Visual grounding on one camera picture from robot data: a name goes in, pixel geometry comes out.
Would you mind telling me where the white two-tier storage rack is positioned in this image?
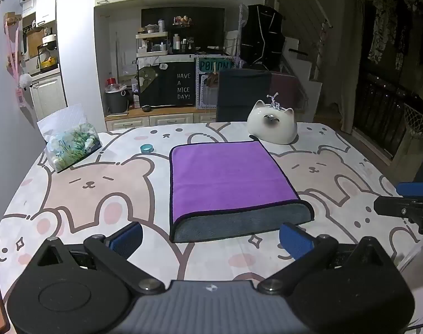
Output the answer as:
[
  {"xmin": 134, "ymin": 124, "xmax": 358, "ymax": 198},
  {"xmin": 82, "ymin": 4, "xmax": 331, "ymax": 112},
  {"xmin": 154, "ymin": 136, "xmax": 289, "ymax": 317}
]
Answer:
[{"xmin": 135, "ymin": 31, "xmax": 171, "ymax": 57}]

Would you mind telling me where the dark chair backrest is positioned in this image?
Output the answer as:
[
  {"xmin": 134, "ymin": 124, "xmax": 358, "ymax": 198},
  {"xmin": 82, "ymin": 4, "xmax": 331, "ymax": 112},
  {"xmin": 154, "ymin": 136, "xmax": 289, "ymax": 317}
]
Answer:
[{"xmin": 216, "ymin": 69, "xmax": 272, "ymax": 123}]

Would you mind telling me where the white staircase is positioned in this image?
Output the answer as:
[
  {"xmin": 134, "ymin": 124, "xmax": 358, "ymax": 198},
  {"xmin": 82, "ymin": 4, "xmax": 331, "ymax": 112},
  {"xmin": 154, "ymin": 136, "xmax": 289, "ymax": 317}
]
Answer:
[{"xmin": 283, "ymin": 36, "xmax": 324, "ymax": 121}]

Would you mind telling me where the low wooden-top cabinet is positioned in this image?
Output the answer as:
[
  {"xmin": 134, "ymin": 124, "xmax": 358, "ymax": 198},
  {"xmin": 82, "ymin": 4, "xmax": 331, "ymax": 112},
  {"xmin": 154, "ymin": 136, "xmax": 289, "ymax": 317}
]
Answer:
[{"xmin": 105, "ymin": 106, "xmax": 218, "ymax": 132}]

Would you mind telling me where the maroon chair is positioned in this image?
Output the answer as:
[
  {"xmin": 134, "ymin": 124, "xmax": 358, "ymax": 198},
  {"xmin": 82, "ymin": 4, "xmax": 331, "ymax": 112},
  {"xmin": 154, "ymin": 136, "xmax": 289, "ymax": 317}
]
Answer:
[{"xmin": 269, "ymin": 71, "xmax": 308, "ymax": 115}]

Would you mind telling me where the white rope net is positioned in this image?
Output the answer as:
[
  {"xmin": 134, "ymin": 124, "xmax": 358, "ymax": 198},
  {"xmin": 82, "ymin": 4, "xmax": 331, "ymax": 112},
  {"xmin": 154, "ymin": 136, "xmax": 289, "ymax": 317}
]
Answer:
[{"xmin": 402, "ymin": 102, "xmax": 423, "ymax": 137}]

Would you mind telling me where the black lettered cloth banner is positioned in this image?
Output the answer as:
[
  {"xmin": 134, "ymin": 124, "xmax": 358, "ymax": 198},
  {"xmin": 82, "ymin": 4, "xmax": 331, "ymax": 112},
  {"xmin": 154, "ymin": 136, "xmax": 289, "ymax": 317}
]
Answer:
[{"xmin": 138, "ymin": 61, "xmax": 196, "ymax": 108}]

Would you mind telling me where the teal lettered sign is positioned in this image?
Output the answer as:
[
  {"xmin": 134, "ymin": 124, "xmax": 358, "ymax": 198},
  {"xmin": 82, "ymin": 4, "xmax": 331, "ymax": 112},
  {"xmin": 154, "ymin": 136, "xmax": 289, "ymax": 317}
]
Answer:
[{"xmin": 196, "ymin": 57, "xmax": 232, "ymax": 74}]

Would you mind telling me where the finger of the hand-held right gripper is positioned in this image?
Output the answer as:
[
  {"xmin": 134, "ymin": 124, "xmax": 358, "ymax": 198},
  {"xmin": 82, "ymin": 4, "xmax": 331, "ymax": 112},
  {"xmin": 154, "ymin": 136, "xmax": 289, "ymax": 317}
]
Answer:
[
  {"xmin": 373, "ymin": 196, "xmax": 423, "ymax": 236},
  {"xmin": 395, "ymin": 181, "xmax": 423, "ymax": 198}
]

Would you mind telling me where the purple and grey towel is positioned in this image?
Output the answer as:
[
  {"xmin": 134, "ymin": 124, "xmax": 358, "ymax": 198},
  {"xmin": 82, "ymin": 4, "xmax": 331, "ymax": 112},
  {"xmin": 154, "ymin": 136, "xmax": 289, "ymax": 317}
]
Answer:
[{"xmin": 169, "ymin": 140, "xmax": 315, "ymax": 243}]

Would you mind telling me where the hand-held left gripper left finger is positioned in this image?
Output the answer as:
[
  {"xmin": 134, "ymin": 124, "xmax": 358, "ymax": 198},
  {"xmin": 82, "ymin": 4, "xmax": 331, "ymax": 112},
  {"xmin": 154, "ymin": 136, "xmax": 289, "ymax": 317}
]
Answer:
[{"xmin": 33, "ymin": 222, "xmax": 166, "ymax": 295}]

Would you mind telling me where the black bucket on counter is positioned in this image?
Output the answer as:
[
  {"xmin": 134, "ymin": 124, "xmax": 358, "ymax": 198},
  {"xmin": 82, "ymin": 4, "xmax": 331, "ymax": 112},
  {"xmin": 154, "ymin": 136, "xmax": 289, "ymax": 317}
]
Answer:
[{"xmin": 104, "ymin": 89, "xmax": 131, "ymax": 115}]

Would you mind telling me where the plastic tissue pack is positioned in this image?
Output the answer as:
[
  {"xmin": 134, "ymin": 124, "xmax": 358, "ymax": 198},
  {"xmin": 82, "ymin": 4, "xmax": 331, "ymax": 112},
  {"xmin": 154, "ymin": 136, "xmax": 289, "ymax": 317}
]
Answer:
[{"xmin": 36, "ymin": 103, "xmax": 102, "ymax": 174}]

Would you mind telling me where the pink lanyard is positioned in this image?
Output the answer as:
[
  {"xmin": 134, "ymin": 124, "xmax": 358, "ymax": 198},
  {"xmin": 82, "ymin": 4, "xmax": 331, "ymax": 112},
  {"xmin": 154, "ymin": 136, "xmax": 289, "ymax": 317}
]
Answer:
[{"xmin": 4, "ymin": 17, "xmax": 28, "ymax": 108}]

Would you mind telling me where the floral hanging garment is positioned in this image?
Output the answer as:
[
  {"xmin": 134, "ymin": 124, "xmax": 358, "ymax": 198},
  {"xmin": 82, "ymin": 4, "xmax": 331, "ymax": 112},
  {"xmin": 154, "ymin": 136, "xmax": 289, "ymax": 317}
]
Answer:
[{"xmin": 368, "ymin": 0, "xmax": 399, "ymax": 65}]

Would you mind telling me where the bear print tablecloth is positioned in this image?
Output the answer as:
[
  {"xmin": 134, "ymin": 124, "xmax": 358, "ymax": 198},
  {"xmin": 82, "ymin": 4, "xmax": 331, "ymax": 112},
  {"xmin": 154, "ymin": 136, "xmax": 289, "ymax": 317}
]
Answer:
[{"xmin": 0, "ymin": 122, "xmax": 423, "ymax": 334}]

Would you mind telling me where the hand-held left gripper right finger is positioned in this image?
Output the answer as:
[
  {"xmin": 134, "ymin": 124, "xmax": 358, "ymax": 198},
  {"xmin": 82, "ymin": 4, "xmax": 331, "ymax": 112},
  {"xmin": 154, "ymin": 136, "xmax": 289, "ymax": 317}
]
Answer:
[{"xmin": 257, "ymin": 223, "xmax": 396, "ymax": 295}]

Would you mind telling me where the white cat-shaped ceramic holder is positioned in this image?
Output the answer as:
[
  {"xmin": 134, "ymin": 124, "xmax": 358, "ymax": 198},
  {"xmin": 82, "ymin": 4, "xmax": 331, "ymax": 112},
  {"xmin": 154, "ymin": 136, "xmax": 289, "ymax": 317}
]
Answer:
[{"xmin": 247, "ymin": 93, "xmax": 298, "ymax": 145}]

